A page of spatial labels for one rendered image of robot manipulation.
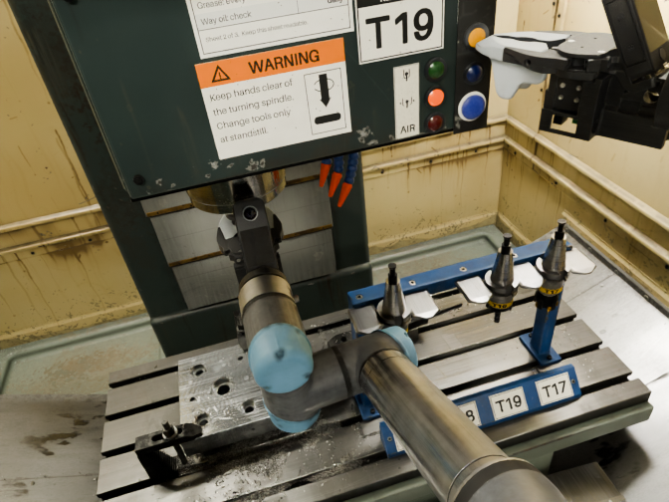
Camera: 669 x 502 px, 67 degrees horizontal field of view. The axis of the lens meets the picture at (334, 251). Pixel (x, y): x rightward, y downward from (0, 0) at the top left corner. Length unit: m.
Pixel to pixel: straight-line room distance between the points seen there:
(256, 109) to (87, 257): 1.42
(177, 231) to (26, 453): 0.73
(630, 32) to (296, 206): 1.01
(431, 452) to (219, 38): 0.45
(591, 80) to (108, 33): 0.45
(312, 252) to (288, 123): 0.93
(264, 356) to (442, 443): 0.22
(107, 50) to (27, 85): 1.14
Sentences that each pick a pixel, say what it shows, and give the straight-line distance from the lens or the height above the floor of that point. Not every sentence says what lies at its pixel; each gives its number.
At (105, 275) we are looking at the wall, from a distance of 1.97.
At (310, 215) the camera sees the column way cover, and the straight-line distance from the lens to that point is 1.41.
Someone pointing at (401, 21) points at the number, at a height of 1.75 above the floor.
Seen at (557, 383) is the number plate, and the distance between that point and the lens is 1.24.
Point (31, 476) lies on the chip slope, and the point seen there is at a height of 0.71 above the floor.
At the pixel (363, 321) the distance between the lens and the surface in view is 0.95.
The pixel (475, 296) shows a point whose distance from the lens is 1.00.
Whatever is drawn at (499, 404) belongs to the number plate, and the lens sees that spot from 1.19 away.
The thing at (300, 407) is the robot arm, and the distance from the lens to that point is 0.71.
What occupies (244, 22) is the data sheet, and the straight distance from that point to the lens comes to 0.55.
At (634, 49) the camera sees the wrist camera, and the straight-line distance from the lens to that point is 0.55.
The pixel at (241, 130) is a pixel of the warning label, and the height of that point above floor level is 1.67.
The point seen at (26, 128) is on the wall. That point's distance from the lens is 1.74.
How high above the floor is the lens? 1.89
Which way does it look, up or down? 37 degrees down
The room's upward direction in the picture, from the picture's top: 7 degrees counter-clockwise
